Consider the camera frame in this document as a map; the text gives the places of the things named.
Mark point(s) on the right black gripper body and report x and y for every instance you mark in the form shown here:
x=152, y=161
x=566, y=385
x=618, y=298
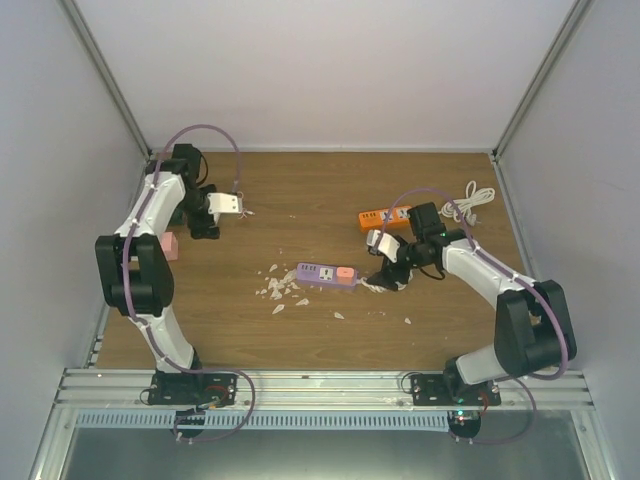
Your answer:
x=417, y=255

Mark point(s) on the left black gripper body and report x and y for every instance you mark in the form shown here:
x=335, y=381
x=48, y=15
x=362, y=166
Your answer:
x=195, y=224

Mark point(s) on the pink cube socket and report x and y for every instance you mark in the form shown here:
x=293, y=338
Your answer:
x=169, y=245

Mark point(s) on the small pink plug adapter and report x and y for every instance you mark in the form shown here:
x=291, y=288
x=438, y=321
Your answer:
x=345, y=274

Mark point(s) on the orange power strip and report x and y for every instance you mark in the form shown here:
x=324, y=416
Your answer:
x=374, y=219

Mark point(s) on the purple power strip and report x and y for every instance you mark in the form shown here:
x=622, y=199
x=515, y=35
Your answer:
x=320, y=275

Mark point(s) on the green cube plug adapter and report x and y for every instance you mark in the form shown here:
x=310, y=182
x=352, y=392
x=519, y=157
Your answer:
x=177, y=218

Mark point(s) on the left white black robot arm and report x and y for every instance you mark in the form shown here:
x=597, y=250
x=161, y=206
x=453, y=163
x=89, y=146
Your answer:
x=135, y=275

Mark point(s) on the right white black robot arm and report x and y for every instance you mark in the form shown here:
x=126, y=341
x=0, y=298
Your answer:
x=533, y=329

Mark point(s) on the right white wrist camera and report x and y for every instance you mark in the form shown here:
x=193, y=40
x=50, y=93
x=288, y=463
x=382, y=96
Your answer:
x=383, y=244

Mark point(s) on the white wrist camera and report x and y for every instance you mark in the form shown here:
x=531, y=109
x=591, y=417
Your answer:
x=383, y=244
x=224, y=203

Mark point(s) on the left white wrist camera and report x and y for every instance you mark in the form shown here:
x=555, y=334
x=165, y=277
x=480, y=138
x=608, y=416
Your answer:
x=224, y=203

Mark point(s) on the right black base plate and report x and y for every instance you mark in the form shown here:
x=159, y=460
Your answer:
x=435, y=389

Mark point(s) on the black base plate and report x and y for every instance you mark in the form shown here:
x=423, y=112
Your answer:
x=209, y=390
x=435, y=389

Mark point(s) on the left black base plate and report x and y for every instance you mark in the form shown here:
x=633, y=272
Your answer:
x=209, y=390

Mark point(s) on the grey slotted cable duct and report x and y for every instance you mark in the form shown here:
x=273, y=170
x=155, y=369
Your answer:
x=276, y=420

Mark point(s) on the aluminium front rail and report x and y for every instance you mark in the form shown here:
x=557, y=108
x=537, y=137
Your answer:
x=282, y=390

